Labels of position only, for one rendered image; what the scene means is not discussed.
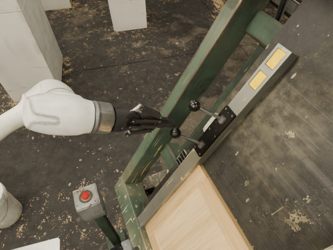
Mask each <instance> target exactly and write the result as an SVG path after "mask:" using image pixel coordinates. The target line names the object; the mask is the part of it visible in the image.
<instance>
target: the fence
mask: <svg viewBox="0 0 333 250"><path fill-rule="evenodd" d="M278 48H280V49H281V50H283V51H284V52H285V53H286V55H285V56H284V57H283V58H282V60H281V61H280V62H279V63H278V64H277V66H276V67H275V68H274V69H273V70H272V69H271V68H269V67H268V66H267V65H266V63H267V61H268V60H269V59H270V58H271V56H272V55H273V54H274V53H275V52H276V50H277V49H278ZM297 58H298V55H297V54H296V53H294V52H293V51H291V50H290V49H289V48H287V47H286V46H284V45H282V44H280V43H278V44H277V45H276V46H275V48H274V49H273V50H272V51H271V53H270V54H269V55H268V56H267V57H266V59H265V60H264V61H263V62H262V64H261V65H260V66H259V67H258V69H257V70H256V71H255V72H254V74H253V75H252V76H251V77H250V79H249V80H248V81H247V82H246V83H245V85H244V86H243V87H242V88H241V90H240V91H239V92H238V93H237V95H236V96H235V97H234V98H233V100H232V101H231V102H230V103H229V105H228V106H229V107H230V108H231V110H232V111H233V112H234V113H235V114H236V117H235V119H234V120H233V121H232V122H231V123H230V124H229V126H228V127H227V128H226V129H225V130H224V131H223V132H222V134H221V135H220V136H219V137H218V138H217V139H216V141H215V142H214V143H213V144H212V145H211V146H210V148H209V149H208V150H207V151H206V152H205V153H204V155H203V156H202V157H199V156H198V154H197V153H196V151H195V149H194V148H193V149H192V150H191V152H190V153H189V154H188V155H187V157H186V158H185V159H184V160H183V162H182V163H181V164H180V165H179V167H178V168H177V169H176V170H175V172H174V173H173V174H172V175H171V177H170V178H169V179H168V180H167V182H166V183H165V184H164V185H163V187H162V188H161V189H160V190H159V191H158V193H157V194H156V195H155V196H154V198H153V199H152V200H151V201H150V203H149V204H148V205H147V206H146V208H145V209H144V210H143V211H142V213H141V214H140V215H139V216H138V221H139V223H140V226H141V227H144V226H146V225H147V223H148V222H149V221H150V220H151V219H152V218H153V217H154V215H155V214H156V213H157V212H158V211H159V210H160V209H161V207H162V206H163V205H164V204H165V203H166V202H167V201H168V199H169V198H170V197H171V196H172V195H173V194H174V193H175V192H176V190H177V189H178V188H179V187H180V186H181V185H182V184H183V182H184V181H185V180H186V179H187V178H188V177H189V176H190V174H191V173H192V172H193V171H194V170H195V169H196V168H197V167H198V165H202V164H203V163H204V162H205V161H206V160H207V159H208V157H209V156H210V155H211V154H212V153H213V152H214V151H215V150H216V149H217V147H218V146H219V145H220V144H221V143H222V142H223V141H224V140H225V138H226V137H227V136H228V135H229V134H230V133H231V132H232V131H233V129H234V128H235V127H236V126H237V125H238V124H239V123H240V122H241V120H242V119H243V118H244V117H245V116H246V115H247V114H248V113H249V112H250V110H251V109H252V108H253V107H254V106H255V105H256V104H257V103H258V101H259V100H260V99H261V98H262V97H263V96H264V95H265V94H266V92H267V91H268V90H269V89H270V88H271V87H272V86H273V85H274V83H275V82H276V81H277V80H278V79H279V78H280V77H281V76H282V74H283V73H284V72H285V71H286V70H287V69H288V68H289V67H290V66H291V64H292V63H293V62H294V61H295V60H296V59H297ZM260 70H261V71H262V72H263V73H264V74H266V75H267V77H266V78H265V80H264V81H263V82H262V83H261V84H260V86H259V87H258V88H257V89H256V90H254V89H253V88H252V87H251V86H250V85H249V83H250V82H251V81H252V80H253V78H254V77H255V76H256V75H257V74H258V72H259V71H260Z"/></svg>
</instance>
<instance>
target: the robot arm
mask: <svg viewBox="0 0 333 250"><path fill-rule="evenodd" d="M137 105H138V106H136V107H135V108H129V109H126V108H124V107H119V106H112V104H110V103H106V102H98V101H91V100H86V99H84V98H82V97H81V96H79V95H76V94H75V93H74V92H73V90H72V89H71V88H70V87H69V86H67V85H66V84H65V83H63V82H61V81H59V80H55V79H46V80H43V81H41V82H39V83H38V84H36V85H35V86H34V87H33V88H31V89H30V90H29V91H27V92H26V93H24V94H22V98H21V101H20V102H19V103H18V104H17V105H16V106H15V107H13V108H12V109H10V110H8V111H7V112H5V113H3V114H2V115H0V141H2V140H3V139H4V138H5V137H7V136H8V135H9V134H11V133H12V132H14V131H15V130H17V129H19V128H21V127H23V126H25V127H26V128H27V129H29V130H32V131H35V132H39V133H43V134H49V135H62V136H72V135H81V134H85V133H90V134H94V133H99V134H108V133H110V132H111V131H112V132H122V131H123V132H124V134H125V137H128V136H131V135H135V134H143V133H150V132H153V131H154V129H155V128H164V127H172V128H174V127H175V126H176V123H175V121H174V119H168V118H167V117H162V115H161V113H160V112H159V111H157V110H154V109H151V108H149V107H146V106H143V105H142V104H141V103H140V102H138V103H137ZM138 112H140V113H138ZM141 112H142V113H144V114H141Z"/></svg>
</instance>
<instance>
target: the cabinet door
mask: <svg viewBox="0 0 333 250"><path fill-rule="evenodd" d="M145 229H146V232H147V234H148V237H149V240H150V243H151V246H152V249H153V250H254V249H253V248H252V246H251V244H250V243H249V241H248V240H247V238H246V236H245V235H244V233H243V231H242V230H241V228H240V226H239V224H238V223H237V221H236V219H235V218H234V216H233V214H232V213H231V211H230V209H229V208H228V206H227V204H226V203H225V201H224V199H223V198H222V196H221V194H220V193H219V191H218V190H217V188H216V186H215V185H214V183H213V181H212V180H211V178H210V176H209V175H208V173H207V171H206V170H205V168H204V166H203V165H198V167H197V168H196V169H195V170H194V171H193V172H192V173H191V174H190V176H189V177H188V178H187V179H186V180H185V181H184V182H183V184H182V185H181V186H180V187H179V188H178V189H177V190H176V192H175V193H174V194H173V195H172V196H171V197H170V198H169V199H168V201H167V202H166V203H165V204H164V205H163V206H162V207H161V209H160V210H159V211H158V212H157V213H156V214H155V215H154V217H153V218H152V219H151V220H150V221H149V222H148V223H147V225H146V226H145Z"/></svg>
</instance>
